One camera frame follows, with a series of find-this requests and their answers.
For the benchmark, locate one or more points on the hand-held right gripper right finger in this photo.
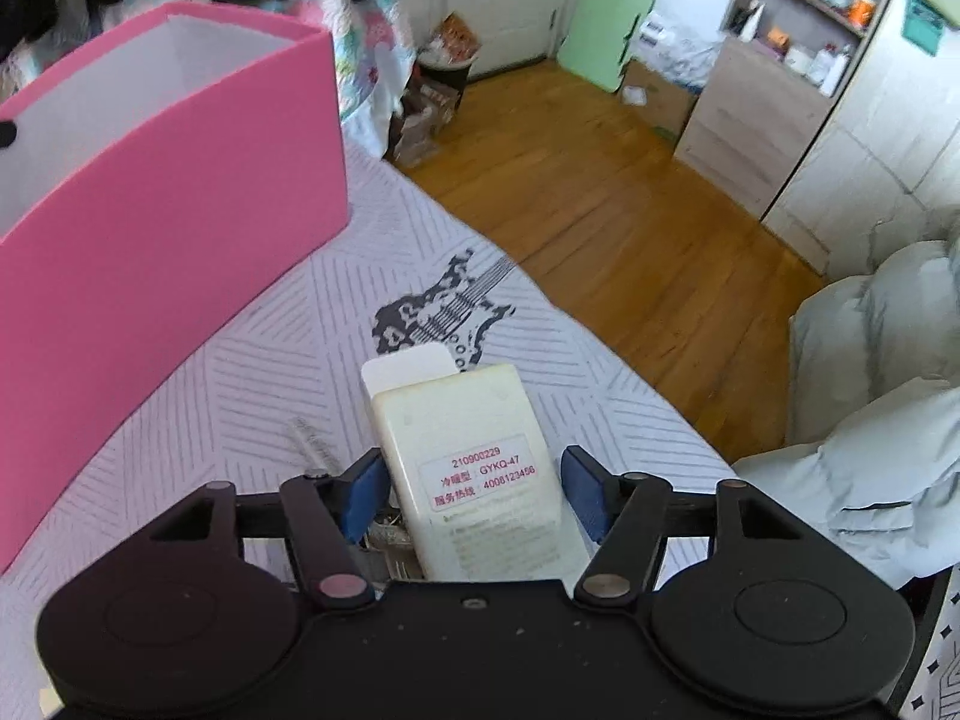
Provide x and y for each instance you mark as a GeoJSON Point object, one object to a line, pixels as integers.
{"type": "Point", "coordinates": [585, 491]}

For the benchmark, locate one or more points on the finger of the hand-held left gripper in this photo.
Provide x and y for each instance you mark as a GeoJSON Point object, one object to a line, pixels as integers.
{"type": "Point", "coordinates": [6, 133]}

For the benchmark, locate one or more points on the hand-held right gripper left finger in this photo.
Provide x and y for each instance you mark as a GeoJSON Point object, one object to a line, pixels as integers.
{"type": "Point", "coordinates": [366, 491]}

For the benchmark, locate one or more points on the cream remote control pink buttons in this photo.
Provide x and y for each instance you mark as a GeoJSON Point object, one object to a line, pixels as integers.
{"type": "Point", "coordinates": [450, 420]}

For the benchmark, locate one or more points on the white power adapter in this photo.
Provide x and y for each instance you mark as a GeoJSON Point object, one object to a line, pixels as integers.
{"type": "Point", "coordinates": [405, 369]}

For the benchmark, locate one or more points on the pink cardboard box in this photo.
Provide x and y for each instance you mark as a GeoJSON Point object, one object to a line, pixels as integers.
{"type": "Point", "coordinates": [150, 277]}

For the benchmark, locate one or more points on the white printed bed sheet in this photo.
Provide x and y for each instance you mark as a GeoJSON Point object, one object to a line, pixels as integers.
{"type": "Point", "coordinates": [300, 315]}

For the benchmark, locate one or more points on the grey puffer jacket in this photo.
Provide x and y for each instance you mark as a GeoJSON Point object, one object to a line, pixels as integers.
{"type": "Point", "coordinates": [885, 315]}

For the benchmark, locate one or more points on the floral quilt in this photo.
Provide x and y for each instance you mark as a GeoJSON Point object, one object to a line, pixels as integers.
{"type": "Point", "coordinates": [360, 52]}

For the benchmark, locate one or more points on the clear plastic bag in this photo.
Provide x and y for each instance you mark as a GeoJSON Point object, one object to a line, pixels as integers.
{"type": "Point", "coordinates": [420, 127]}

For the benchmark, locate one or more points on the brown cardboard box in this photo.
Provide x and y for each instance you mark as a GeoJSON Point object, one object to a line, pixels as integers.
{"type": "Point", "coordinates": [664, 101]}

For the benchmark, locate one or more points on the wooden shelf cabinet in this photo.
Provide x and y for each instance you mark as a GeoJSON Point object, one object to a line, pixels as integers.
{"type": "Point", "coordinates": [750, 120]}

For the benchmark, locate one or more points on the black trash bin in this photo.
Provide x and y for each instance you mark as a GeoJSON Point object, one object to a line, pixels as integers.
{"type": "Point", "coordinates": [442, 79]}

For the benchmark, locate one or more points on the clear bag of white boxes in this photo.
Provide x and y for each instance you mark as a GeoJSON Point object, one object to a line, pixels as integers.
{"type": "Point", "coordinates": [682, 45]}

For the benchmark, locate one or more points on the green folding table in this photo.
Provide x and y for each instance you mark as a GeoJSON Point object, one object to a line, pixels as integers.
{"type": "Point", "coordinates": [600, 30]}

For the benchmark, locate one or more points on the light wooden wardrobe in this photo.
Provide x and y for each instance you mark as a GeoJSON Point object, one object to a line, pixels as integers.
{"type": "Point", "coordinates": [870, 127]}

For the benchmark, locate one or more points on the white round jar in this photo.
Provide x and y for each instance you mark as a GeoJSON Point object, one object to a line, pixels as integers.
{"type": "Point", "coordinates": [799, 58]}

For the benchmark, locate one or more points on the white bottle pair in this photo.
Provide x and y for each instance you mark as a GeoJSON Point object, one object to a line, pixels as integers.
{"type": "Point", "coordinates": [832, 71]}

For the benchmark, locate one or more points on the small orange box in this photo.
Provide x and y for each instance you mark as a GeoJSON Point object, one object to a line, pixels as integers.
{"type": "Point", "coordinates": [778, 37]}

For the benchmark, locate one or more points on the white tube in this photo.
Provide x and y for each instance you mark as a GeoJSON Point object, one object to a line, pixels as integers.
{"type": "Point", "coordinates": [752, 24]}

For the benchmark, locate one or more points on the white door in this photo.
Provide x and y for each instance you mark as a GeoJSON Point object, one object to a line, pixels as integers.
{"type": "Point", "coordinates": [502, 0]}

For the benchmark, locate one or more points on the orange jar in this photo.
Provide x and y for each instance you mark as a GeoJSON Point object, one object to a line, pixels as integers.
{"type": "Point", "coordinates": [862, 9]}

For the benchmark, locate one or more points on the teal hanging sign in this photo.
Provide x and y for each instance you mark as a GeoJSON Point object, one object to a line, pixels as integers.
{"type": "Point", "coordinates": [924, 22]}

